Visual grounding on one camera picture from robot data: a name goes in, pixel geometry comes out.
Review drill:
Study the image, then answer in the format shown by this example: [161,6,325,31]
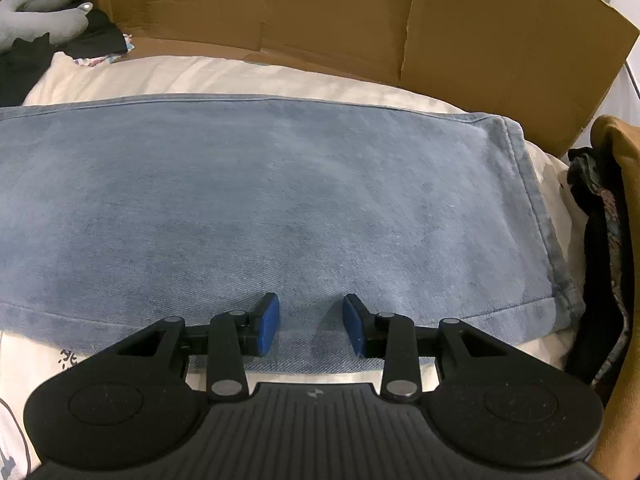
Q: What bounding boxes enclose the brown cardboard sheet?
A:
[75,0,640,153]

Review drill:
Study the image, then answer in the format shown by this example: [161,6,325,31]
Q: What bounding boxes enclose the cream printed bed sheet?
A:
[0,52,596,480]

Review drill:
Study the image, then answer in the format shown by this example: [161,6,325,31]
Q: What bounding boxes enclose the mustard brown cloth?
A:
[590,115,640,480]

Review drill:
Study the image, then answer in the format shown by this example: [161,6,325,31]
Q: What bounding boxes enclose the black garment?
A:
[0,7,131,108]

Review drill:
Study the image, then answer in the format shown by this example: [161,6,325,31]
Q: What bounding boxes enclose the white floral cloth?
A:
[74,34,135,68]

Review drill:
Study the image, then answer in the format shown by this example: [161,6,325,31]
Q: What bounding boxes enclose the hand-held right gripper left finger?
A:
[117,292,281,402]

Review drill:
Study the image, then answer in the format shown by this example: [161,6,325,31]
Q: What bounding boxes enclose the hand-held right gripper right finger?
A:
[342,294,523,402]

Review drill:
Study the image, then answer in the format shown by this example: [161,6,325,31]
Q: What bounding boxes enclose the dark patterned cloth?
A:
[565,147,632,386]

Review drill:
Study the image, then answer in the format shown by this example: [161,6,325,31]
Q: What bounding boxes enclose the blue denim jeans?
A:
[0,94,588,376]

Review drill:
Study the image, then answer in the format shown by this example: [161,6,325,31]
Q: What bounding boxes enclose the grey plush toy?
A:
[0,0,96,53]

